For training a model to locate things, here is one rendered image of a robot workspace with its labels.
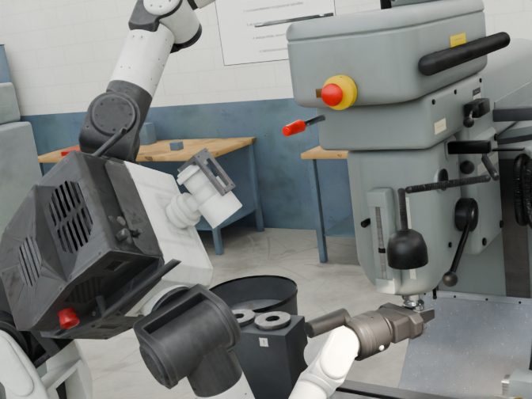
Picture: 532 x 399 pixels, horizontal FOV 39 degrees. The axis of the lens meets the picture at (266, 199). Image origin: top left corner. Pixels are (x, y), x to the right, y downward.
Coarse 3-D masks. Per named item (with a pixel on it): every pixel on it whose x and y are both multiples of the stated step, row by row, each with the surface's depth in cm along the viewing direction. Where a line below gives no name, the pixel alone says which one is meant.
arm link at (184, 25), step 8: (184, 0) 149; (192, 0) 152; (200, 0) 152; (208, 0) 152; (184, 8) 149; (192, 8) 153; (200, 8) 154; (176, 16) 148; (184, 16) 150; (192, 16) 152; (168, 24) 149; (176, 24) 150; (184, 24) 151; (192, 24) 153; (200, 24) 157; (176, 32) 152; (184, 32) 153; (192, 32) 154; (176, 40) 154; (184, 40) 154; (192, 40) 155
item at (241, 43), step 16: (224, 0) 667; (240, 0) 658; (256, 0) 649; (272, 0) 641; (288, 0) 633; (304, 0) 625; (320, 0) 617; (224, 16) 672; (240, 16) 663; (256, 16) 654; (272, 16) 645; (288, 16) 637; (304, 16) 629; (224, 32) 676; (240, 32) 667; (256, 32) 658; (272, 32) 650; (224, 48) 681; (240, 48) 672; (256, 48) 662; (272, 48) 654; (224, 64) 686; (240, 64) 676
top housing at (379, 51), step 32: (448, 0) 147; (480, 0) 158; (288, 32) 138; (320, 32) 133; (352, 32) 130; (384, 32) 127; (416, 32) 129; (448, 32) 141; (480, 32) 157; (320, 64) 135; (352, 64) 132; (384, 64) 129; (416, 64) 130; (480, 64) 158; (384, 96) 130; (416, 96) 132
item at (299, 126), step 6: (300, 120) 141; (306, 120) 143; (312, 120) 144; (318, 120) 146; (288, 126) 137; (294, 126) 138; (300, 126) 140; (306, 126) 143; (288, 132) 137; (294, 132) 138
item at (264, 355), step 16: (240, 320) 188; (256, 320) 187; (272, 320) 189; (288, 320) 184; (304, 320) 189; (256, 336) 183; (272, 336) 181; (288, 336) 181; (304, 336) 189; (240, 352) 186; (256, 352) 184; (272, 352) 182; (288, 352) 180; (256, 368) 185; (272, 368) 183; (288, 368) 181; (304, 368) 188; (256, 384) 187; (272, 384) 184; (288, 384) 182
